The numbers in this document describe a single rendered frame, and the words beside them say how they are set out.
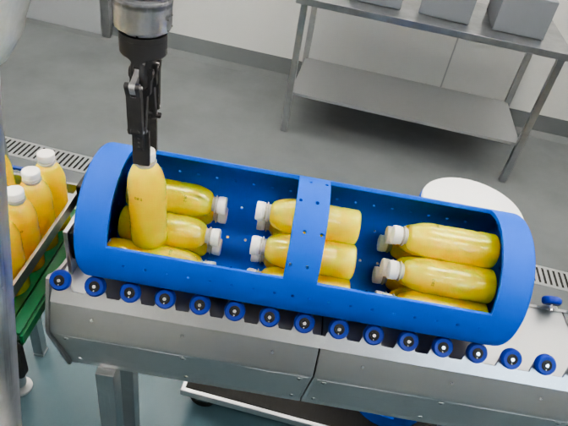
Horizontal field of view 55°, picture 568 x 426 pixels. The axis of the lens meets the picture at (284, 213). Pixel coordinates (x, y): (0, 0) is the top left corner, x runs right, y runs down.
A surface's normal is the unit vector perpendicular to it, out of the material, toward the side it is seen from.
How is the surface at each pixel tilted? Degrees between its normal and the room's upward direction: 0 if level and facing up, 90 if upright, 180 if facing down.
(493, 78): 90
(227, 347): 71
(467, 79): 90
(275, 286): 89
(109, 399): 90
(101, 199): 41
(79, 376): 0
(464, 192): 0
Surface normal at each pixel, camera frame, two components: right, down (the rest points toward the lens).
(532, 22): -0.22, 0.59
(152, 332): -0.04, 0.32
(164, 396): 0.15, -0.77
